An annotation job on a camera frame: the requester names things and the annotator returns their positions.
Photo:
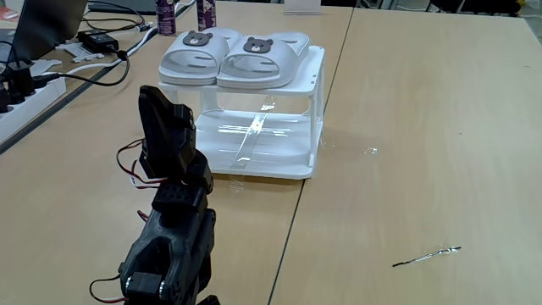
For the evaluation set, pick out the dark laptop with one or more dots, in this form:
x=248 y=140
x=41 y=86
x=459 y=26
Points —
x=46 y=27

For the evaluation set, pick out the black power plug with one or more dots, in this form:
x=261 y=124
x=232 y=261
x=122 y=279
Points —
x=19 y=80

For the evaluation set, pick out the white open plastic box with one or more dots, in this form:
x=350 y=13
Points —
x=262 y=140

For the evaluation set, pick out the white stand base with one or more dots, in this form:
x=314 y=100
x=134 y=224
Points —
x=301 y=6

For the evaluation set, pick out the purple drink can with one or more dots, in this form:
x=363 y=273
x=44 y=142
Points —
x=206 y=14
x=166 y=17

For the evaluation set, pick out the black chair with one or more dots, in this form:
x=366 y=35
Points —
x=474 y=5

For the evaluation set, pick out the black power adapter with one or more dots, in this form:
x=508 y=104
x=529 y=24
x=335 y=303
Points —
x=98 y=41

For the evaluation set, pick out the white bear slipper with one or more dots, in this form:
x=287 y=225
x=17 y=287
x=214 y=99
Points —
x=192 y=57
x=258 y=63

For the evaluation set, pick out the orange flat object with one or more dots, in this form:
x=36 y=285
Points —
x=8 y=14

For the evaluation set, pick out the white power strip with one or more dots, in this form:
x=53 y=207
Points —
x=29 y=106

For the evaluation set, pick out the white flat printed part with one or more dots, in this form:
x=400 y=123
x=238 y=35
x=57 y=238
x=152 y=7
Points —
x=80 y=51

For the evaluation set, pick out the clear plastic scrap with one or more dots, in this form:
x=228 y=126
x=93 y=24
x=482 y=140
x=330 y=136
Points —
x=371 y=150

